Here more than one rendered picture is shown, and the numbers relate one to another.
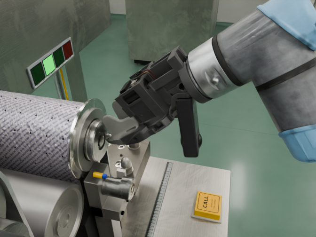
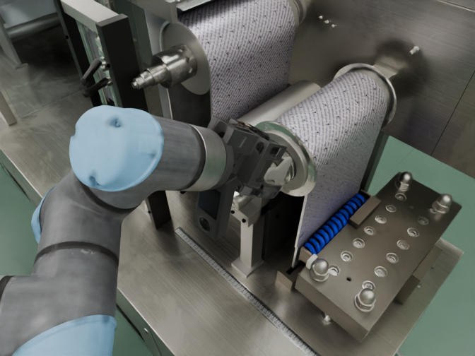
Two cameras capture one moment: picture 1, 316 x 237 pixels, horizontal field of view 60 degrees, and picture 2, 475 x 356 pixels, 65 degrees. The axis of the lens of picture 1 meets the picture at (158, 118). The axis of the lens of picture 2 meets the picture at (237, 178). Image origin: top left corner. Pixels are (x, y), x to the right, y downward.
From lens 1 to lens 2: 0.64 m
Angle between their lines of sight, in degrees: 80
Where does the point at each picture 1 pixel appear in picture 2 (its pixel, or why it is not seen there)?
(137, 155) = (340, 297)
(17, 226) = (167, 68)
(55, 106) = (303, 116)
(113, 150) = (362, 273)
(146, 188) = (319, 330)
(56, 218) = not seen: hidden behind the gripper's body
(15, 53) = not seen: outside the picture
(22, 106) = (319, 100)
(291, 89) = not seen: hidden behind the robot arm
